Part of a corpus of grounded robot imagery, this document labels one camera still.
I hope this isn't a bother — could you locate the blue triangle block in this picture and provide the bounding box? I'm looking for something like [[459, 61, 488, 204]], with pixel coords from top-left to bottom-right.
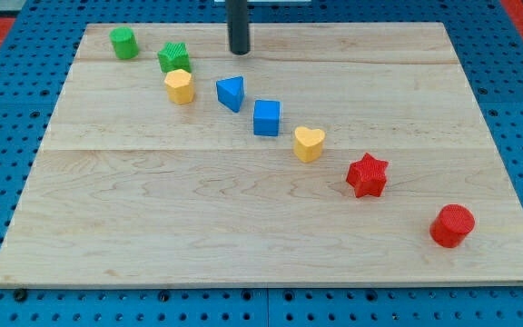
[[216, 76, 245, 113]]

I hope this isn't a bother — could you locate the yellow hexagon block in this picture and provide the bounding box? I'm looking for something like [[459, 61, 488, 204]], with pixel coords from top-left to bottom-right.
[[164, 69, 195, 104]]

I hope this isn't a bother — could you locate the blue cube block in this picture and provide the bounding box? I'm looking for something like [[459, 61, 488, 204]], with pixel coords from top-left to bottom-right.
[[253, 100, 281, 136]]

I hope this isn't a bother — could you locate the yellow heart block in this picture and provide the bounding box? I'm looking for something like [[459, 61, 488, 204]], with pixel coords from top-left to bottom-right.
[[293, 126, 326, 163]]

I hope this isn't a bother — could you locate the light wooden board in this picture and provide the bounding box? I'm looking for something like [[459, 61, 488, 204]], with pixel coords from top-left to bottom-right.
[[0, 23, 523, 290]]

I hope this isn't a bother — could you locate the red star block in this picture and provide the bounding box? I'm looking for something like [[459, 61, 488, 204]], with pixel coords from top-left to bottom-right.
[[346, 153, 389, 198]]

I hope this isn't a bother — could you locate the green star block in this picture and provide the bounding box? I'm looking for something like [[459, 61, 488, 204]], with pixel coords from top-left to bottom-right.
[[157, 42, 192, 73]]

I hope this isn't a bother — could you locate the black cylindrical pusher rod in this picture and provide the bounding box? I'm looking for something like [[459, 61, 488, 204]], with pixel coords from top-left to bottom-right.
[[225, 0, 251, 55]]

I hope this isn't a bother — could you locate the green cylinder block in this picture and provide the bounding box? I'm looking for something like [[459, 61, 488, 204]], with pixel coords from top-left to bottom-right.
[[109, 26, 139, 60]]

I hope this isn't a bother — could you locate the red cylinder block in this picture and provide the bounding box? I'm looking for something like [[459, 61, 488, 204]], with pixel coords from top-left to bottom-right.
[[429, 203, 475, 248]]

